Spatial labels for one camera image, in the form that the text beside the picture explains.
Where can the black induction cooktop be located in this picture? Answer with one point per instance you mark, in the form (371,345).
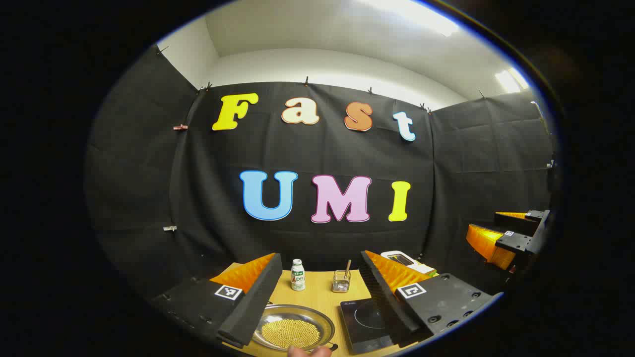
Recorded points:
(364,327)

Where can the white bottle with green label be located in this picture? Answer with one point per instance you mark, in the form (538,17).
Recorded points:
(297,277)

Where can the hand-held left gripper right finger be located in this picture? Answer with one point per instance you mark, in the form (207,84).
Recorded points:
(384,307)

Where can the pile of yellow soybeans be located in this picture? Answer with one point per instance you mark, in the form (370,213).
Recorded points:
(290,333)

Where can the ceiling light panel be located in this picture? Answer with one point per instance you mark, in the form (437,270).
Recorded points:
(511,80)

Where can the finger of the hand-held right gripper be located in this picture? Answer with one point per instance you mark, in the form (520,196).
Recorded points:
(513,242)
(521,223)

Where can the black backdrop cloth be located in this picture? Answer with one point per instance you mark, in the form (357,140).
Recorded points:
(317,153)

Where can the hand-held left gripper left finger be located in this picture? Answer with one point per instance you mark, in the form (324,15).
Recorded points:
(250,307)

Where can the sandwich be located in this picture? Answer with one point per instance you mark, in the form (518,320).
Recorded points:
(429,271)

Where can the white toaster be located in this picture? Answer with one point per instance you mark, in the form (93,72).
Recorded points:
(399,259)

